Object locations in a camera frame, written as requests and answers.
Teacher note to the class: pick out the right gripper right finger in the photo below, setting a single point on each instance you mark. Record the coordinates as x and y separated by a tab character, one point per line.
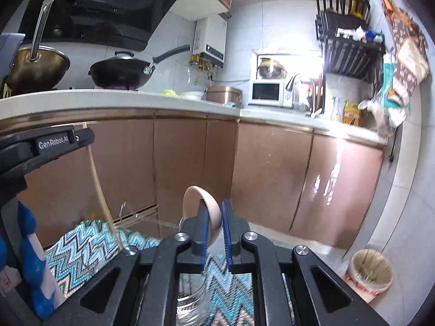
291	286

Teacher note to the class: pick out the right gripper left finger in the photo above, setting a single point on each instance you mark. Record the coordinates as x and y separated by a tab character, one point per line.
138	288

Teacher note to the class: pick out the bamboo chopstick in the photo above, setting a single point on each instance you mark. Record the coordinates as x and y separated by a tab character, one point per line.
101	198

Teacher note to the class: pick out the beige ceramic spoon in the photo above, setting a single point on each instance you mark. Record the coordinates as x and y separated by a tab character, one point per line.
199	202

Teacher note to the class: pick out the chrome kitchen faucet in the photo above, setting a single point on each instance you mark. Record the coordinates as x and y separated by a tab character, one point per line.
302	91

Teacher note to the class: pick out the blue white gloved hand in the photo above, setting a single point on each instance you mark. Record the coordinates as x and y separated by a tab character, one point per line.
29	291

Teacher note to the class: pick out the clear utensil holder with rack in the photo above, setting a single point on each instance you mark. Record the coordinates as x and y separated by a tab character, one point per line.
193	301

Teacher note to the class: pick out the beige trash bin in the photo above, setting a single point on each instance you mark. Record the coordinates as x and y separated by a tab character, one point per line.
369	271

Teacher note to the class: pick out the copper black electric kettle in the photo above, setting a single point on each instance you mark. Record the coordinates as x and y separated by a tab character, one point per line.
9	45

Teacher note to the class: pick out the zigzag patterned table cloth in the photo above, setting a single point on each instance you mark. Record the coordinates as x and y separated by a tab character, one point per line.
142	288

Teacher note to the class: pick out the black wok with lid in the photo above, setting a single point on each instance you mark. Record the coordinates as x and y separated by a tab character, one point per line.
125	72

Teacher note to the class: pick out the plate of chopped greens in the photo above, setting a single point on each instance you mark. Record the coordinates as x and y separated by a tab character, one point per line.
169	92

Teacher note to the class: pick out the black range hood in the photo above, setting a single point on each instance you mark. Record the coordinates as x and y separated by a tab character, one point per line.
126	24

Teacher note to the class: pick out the orange food package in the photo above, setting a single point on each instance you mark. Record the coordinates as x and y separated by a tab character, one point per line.
351	114

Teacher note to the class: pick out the copper rice cooker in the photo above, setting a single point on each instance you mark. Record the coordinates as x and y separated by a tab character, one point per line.
225	95

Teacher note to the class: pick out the white microwave oven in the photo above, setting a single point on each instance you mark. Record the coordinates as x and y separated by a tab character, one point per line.
270	92

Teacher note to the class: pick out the white water heater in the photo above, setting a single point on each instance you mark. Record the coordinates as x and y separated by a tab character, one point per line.
210	39

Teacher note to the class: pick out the steel bowl on microwave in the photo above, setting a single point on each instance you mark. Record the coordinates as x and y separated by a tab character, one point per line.
271	69

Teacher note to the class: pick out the brown patterned hanging apron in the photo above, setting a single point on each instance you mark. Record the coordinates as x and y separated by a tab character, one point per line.
411	64

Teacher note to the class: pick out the bronze wok with steel handle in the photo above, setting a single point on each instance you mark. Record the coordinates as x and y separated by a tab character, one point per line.
37	68

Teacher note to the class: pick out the black wall dish rack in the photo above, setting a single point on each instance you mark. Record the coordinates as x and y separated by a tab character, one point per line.
349	47

